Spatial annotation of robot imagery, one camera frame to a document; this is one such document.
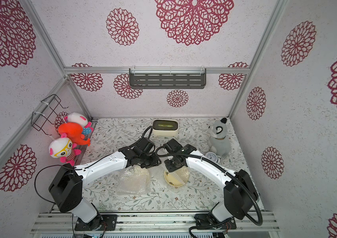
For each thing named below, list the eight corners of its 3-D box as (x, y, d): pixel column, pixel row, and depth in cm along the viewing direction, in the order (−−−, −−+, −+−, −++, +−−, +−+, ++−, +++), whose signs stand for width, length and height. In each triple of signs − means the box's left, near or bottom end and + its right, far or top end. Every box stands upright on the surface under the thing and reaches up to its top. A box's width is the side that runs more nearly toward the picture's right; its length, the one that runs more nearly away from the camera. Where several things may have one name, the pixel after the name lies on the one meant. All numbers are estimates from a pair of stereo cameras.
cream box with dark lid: (152, 136, 112) (151, 131, 107) (153, 124, 119) (152, 119, 115) (178, 136, 112) (179, 131, 107) (177, 124, 119) (178, 119, 114)
